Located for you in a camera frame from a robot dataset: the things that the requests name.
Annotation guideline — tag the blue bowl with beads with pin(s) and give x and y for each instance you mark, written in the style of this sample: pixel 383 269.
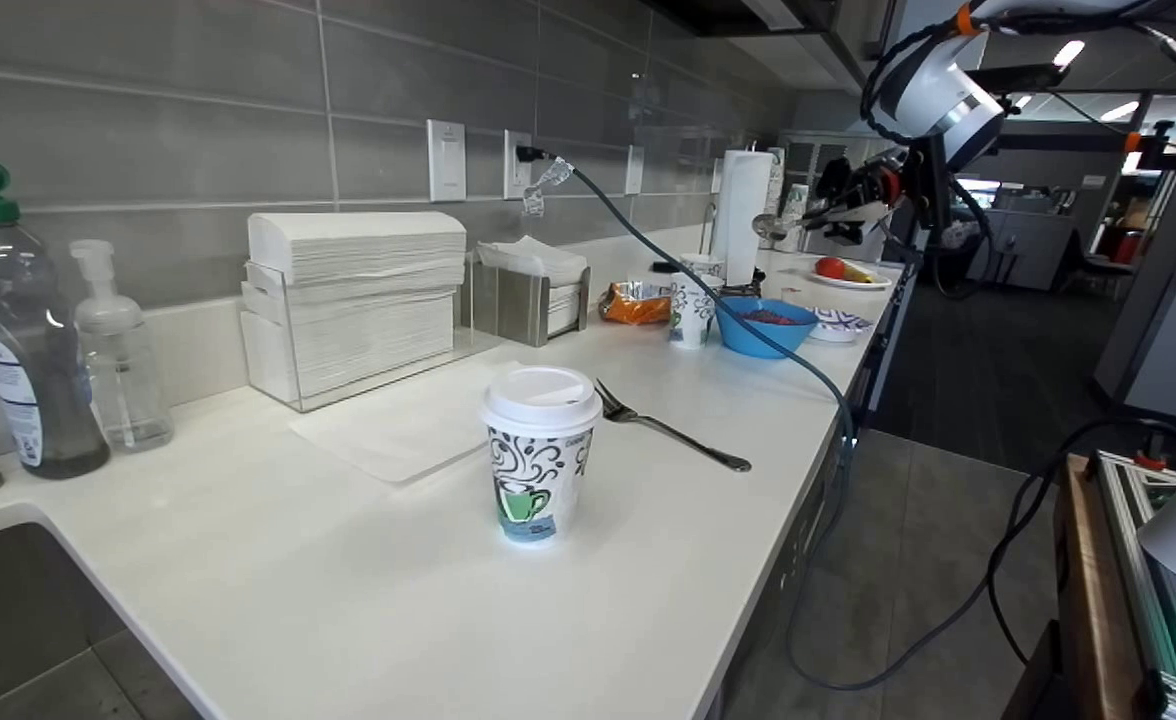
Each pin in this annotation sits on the blue bowl with beads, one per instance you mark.
pixel 761 343

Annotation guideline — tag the white wall switch plate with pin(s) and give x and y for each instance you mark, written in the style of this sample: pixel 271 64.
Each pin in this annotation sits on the white wall switch plate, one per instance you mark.
pixel 444 160

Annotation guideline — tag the black plastic fork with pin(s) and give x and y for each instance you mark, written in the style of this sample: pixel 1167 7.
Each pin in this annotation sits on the black plastic fork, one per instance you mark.
pixel 670 426

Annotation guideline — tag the grey metal cabinet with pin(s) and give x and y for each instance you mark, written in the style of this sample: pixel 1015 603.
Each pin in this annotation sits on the grey metal cabinet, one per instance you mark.
pixel 1172 321

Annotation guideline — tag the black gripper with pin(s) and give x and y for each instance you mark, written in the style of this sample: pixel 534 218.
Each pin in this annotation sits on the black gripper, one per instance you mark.
pixel 867 189

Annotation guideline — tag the clear pump soap dispenser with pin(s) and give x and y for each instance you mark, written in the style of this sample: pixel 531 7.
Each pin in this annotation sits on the clear pump soap dispenser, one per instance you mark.
pixel 131 375

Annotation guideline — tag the lidded patterned paper cup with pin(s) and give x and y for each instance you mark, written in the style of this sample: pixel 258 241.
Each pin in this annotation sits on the lidded patterned paper cup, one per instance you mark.
pixel 540 464

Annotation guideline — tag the white wall outlet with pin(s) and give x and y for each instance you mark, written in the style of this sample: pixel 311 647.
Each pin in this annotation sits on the white wall outlet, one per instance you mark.
pixel 519 182

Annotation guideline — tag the grey sink basin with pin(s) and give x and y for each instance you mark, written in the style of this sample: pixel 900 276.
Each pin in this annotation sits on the grey sink basin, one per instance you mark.
pixel 31 625

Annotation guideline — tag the white paper towel roll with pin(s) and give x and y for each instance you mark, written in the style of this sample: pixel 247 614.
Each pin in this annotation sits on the white paper towel roll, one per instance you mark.
pixel 744 202

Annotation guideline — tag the blue patterned paper plate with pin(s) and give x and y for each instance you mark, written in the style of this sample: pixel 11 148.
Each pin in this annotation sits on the blue patterned paper plate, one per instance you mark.
pixel 836 329

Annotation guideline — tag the orange snack bag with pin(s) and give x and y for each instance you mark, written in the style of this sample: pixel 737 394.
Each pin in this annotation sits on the orange snack bag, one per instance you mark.
pixel 634 307

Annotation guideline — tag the folded paper towel dispenser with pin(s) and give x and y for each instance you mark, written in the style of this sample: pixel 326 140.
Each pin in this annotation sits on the folded paper towel dispenser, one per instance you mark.
pixel 349 321

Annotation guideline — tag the green capped plastic bottle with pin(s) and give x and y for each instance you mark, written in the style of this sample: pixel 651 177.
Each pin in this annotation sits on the green capped plastic bottle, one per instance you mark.
pixel 31 375

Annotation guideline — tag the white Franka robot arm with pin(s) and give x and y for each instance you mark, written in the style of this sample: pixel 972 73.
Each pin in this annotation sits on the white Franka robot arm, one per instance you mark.
pixel 942 95

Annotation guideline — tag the white plate with pretzels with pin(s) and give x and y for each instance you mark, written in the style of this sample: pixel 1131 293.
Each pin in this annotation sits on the white plate with pretzels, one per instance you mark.
pixel 878 281

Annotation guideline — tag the flat white napkin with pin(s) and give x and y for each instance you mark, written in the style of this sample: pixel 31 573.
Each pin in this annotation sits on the flat white napkin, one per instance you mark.
pixel 390 434

